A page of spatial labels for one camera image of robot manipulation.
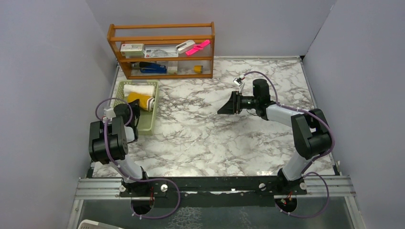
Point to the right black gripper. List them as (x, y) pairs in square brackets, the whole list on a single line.
[(232, 106)]

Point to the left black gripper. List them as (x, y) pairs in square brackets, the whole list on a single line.
[(135, 106)]

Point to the brown yellow towels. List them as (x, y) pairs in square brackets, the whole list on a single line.
[(146, 102)]

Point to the white towel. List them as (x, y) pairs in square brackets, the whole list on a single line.
[(148, 90)]

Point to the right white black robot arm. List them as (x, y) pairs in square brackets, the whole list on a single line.
[(310, 135)]

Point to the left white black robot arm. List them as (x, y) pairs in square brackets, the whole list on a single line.
[(110, 136)]

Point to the green plastic basket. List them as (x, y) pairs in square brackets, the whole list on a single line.
[(147, 119)]

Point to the blue stapler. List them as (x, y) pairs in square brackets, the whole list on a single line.
[(149, 67)]

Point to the yellow small object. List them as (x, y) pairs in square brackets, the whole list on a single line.
[(198, 69)]

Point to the white green box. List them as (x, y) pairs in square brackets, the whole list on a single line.
[(132, 50)]

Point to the white small box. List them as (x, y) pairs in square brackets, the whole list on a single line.
[(172, 68)]

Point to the pink plastic tool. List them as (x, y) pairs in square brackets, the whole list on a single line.
[(198, 47)]

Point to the white flat package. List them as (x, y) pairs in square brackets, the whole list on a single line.
[(161, 52)]

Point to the wooden shelf rack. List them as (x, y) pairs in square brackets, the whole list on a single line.
[(164, 35)]

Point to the white stapler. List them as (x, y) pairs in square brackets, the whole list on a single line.
[(185, 46)]

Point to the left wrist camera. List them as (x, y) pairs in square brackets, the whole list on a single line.
[(108, 114)]

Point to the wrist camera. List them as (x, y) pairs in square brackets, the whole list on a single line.
[(240, 83), (108, 114)]

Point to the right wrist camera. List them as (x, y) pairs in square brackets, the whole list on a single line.
[(240, 83)]

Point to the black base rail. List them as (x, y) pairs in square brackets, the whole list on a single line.
[(207, 192)]

